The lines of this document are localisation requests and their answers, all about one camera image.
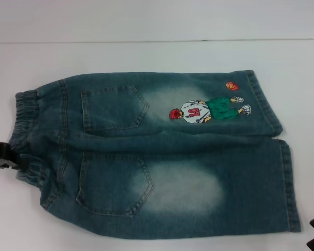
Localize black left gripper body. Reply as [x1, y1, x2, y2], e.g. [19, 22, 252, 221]
[0, 142, 16, 170]

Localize blue denim shorts with embroidery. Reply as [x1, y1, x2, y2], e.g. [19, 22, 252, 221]
[9, 69, 301, 233]

